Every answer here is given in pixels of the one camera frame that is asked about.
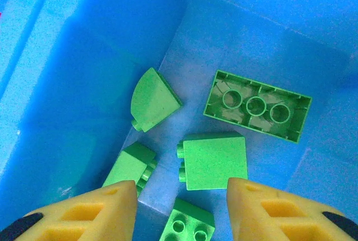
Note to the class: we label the blue three-compartment plastic bin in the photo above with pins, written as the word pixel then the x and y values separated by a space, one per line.
pixel 84 56

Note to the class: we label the green square lego brick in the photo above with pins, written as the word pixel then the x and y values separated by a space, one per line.
pixel 128 168
pixel 215 162

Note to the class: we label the green curved lego piece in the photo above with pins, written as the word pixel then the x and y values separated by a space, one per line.
pixel 155 101

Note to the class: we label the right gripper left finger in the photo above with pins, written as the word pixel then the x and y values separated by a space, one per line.
pixel 117 204

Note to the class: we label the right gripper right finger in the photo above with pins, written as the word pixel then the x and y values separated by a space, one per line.
pixel 246 210

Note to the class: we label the green long lego brick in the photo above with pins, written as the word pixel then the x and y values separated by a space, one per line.
pixel 243 118
pixel 184 216

